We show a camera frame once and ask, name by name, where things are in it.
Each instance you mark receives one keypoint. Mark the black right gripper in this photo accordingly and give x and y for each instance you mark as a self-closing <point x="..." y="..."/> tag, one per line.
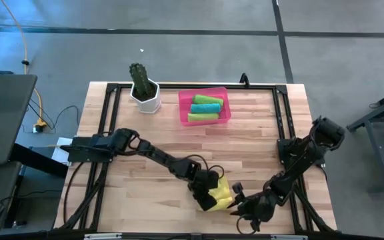
<point x="257" y="208"/>

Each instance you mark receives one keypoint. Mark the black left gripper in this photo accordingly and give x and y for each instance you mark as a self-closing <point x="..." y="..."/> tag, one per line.
<point x="205" y="183"/>

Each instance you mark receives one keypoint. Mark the yellow microfiber towel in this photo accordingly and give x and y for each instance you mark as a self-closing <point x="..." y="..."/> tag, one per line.
<point x="223" y="196"/>

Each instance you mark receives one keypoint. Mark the lime microfiber towel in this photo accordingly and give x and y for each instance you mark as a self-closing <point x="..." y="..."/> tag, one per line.
<point x="203" y="117"/>

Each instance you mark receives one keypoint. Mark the teal microfiber towel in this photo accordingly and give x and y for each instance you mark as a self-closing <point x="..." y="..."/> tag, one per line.
<point x="205" y="108"/>

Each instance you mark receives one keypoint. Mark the green microfiber towel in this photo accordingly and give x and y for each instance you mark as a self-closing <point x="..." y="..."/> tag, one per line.
<point x="208" y="99"/>

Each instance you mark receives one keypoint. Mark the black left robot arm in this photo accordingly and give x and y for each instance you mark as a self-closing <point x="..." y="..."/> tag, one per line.
<point x="152" y="155"/>

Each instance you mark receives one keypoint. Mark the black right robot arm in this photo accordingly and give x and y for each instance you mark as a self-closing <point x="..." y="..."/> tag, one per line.
<point x="298" y="166"/>

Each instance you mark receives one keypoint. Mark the pink cloth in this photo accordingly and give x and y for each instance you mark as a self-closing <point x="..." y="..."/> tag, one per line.
<point x="183" y="100"/>

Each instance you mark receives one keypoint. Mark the green cactus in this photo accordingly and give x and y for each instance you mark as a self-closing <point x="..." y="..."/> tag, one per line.
<point x="140" y="78"/>

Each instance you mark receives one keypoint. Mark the white paper sheet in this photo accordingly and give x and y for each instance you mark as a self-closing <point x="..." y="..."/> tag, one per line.
<point x="58" y="155"/>

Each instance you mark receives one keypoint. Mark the black metal stand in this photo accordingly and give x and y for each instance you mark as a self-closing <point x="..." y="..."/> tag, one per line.
<point x="378" y="116"/>

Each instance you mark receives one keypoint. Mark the black side desk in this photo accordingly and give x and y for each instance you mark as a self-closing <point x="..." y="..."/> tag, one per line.
<point x="2" y="113"/>

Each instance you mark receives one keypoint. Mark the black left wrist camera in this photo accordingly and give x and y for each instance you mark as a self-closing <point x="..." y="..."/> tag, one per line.
<point x="208" y="201"/>

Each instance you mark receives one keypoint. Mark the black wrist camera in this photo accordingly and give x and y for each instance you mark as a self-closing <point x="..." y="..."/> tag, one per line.
<point x="238" y="188"/>
<point x="208" y="201"/>

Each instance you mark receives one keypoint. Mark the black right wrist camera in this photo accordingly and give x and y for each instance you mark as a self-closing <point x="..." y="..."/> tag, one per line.
<point x="238" y="188"/>

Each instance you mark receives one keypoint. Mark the silver aluminium bracket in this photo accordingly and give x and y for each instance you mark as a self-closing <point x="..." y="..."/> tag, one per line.
<point x="288" y="237"/>
<point x="102" y="236"/>

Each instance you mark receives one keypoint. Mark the black aluminium table frame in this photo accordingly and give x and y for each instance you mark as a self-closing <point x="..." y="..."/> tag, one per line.
<point x="195" y="86"/>

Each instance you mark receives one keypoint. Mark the small black bracket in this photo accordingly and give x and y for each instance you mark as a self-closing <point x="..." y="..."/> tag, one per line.
<point x="244" y="80"/>

